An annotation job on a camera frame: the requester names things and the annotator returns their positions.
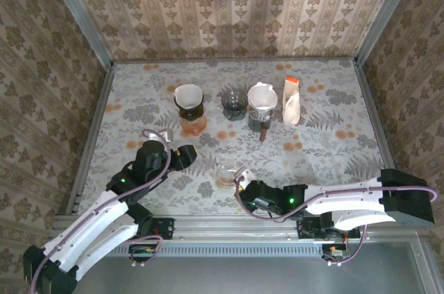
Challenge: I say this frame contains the orange glass cup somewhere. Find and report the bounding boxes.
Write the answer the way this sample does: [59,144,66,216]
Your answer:
[180,113,208,137]

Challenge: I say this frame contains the green glass coffee dripper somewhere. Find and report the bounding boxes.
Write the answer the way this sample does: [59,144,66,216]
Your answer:
[178,101,206,121]

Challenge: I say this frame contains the clear glass cup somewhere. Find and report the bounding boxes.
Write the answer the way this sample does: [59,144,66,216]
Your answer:
[214,163,241,188]

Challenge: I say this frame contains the white paper coffee filter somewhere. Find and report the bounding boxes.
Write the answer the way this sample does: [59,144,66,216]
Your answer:
[247,81,278,112]
[173,83,205,110]

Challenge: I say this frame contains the grey smoked coffee dripper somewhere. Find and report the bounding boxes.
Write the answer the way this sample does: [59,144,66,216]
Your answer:
[221,89,250,121]

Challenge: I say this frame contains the clear dripper with wooden handle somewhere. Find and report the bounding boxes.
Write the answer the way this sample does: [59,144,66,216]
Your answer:
[246,103,275,143]

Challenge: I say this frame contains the coffee filter pack orange label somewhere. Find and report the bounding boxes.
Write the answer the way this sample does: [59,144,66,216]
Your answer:
[282,76,302,125]

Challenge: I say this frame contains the floral patterned table cover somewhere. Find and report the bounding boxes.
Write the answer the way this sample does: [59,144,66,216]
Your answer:
[74,60,396,215]

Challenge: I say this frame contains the small electronics board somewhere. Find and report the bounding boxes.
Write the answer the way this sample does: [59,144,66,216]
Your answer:
[321,243,350,262]
[128,243,157,261]

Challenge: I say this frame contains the grey metal panel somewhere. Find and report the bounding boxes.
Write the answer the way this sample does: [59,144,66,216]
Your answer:
[51,242,429,294]

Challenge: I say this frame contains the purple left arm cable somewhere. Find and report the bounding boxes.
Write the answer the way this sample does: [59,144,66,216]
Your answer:
[30,128,173,294]

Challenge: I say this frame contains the wide aluminium mounting rail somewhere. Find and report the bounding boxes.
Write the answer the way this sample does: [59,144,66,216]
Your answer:
[51,215,422,243]

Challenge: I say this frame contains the aluminium table edge rail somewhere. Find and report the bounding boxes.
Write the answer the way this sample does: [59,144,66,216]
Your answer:
[353,60,412,215]
[65,63,115,215]
[112,59,357,66]

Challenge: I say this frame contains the slotted grey cable duct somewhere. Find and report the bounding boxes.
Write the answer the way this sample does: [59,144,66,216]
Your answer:
[114,241,325,257]

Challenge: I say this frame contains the aluminium frame post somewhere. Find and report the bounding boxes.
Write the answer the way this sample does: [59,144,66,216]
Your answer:
[353,0,422,66]
[40,0,115,69]

